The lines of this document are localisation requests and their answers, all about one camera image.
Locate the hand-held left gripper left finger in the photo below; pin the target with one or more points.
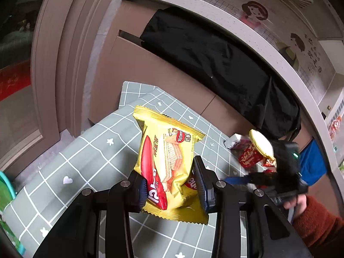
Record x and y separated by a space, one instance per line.
142 193

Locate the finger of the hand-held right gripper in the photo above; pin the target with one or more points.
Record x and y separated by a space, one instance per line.
239 180

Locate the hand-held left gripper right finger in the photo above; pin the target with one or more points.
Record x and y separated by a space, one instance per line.
201 189

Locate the red plastic bag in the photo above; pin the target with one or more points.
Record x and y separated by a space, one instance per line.
265 171

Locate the instant noodle cup yellow lid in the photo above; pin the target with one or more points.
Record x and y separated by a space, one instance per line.
259 142

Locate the pink white packet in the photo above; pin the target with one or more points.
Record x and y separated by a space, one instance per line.
235 140

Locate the yellow wafer packet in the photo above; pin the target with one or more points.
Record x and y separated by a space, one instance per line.
161 139

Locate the person's right forearm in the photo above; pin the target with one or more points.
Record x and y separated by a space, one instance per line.
319 225

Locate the person's right hand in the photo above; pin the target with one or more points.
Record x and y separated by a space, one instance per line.
297 205

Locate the blue towel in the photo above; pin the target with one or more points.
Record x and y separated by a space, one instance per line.
311 164

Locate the orange capped red label bottle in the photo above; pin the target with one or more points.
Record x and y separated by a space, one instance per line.
335 129

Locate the green checked tablecloth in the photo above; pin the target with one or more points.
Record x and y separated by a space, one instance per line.
94 153

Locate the black cloth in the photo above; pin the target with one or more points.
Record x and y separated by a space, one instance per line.
215 59

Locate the teal plastic basin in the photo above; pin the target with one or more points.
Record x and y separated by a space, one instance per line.
6 182

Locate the red paper banner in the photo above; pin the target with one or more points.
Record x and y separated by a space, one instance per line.
13 82

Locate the cartoon wall sticker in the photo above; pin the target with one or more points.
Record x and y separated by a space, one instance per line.
255 10

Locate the beige door frame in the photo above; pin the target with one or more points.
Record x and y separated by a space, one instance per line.
67 45

